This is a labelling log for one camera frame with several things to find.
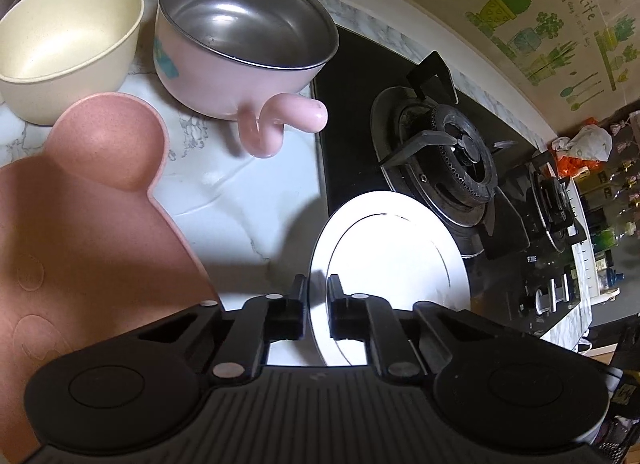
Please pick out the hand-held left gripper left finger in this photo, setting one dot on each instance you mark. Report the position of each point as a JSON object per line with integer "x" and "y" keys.
{"x": 299, "y": 301}

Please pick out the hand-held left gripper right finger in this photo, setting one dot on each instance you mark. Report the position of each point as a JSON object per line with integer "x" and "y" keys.
{"x": 334, "y": 301}

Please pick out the white round plate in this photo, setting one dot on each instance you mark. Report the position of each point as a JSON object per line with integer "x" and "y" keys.
{"x": 395, "y": 249}

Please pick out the large gas burner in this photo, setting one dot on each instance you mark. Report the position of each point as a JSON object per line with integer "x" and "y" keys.
{"x": 450, "y": 163}

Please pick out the black pan support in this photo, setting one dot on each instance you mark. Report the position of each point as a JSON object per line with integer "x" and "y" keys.
{"x": 425, "y": 138}

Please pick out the black glass gas cooktop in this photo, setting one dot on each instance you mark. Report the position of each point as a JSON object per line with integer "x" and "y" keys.
{"x": 350, "y": 108}

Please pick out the pink bear-shaped plate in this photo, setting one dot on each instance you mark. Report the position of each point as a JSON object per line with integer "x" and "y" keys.
{"x": 90, "y": 204}

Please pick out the small gas burner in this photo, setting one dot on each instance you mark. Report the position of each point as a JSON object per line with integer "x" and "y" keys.
{"x": 552, "y": 199}

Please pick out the orange plastic bag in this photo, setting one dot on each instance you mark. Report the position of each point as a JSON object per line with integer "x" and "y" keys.
{"x": 570, "y": 163}

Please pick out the row of seasoning bottles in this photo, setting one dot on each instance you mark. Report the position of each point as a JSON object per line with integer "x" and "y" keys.
{"x": 612, "y": 224}

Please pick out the white plastic bag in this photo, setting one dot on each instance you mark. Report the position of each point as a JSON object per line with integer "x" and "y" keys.
{"x": 590, "y": 141}

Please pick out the cream bowl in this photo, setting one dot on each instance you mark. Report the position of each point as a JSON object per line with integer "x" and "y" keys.
{"x": 65, "y": 43}

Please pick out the cactus print wall sticker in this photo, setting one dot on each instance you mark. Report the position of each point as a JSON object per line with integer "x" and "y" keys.
{"x": 500, "y": 33}

